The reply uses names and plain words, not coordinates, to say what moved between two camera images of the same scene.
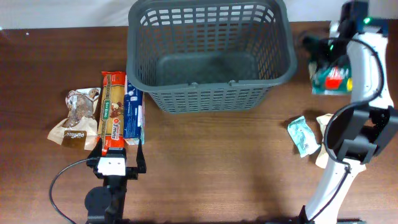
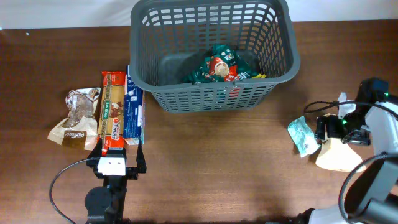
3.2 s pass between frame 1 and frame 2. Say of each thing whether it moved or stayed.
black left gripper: stayed
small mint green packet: stayed
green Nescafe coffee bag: moved
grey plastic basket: stayed
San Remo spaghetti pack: stayed
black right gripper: moved
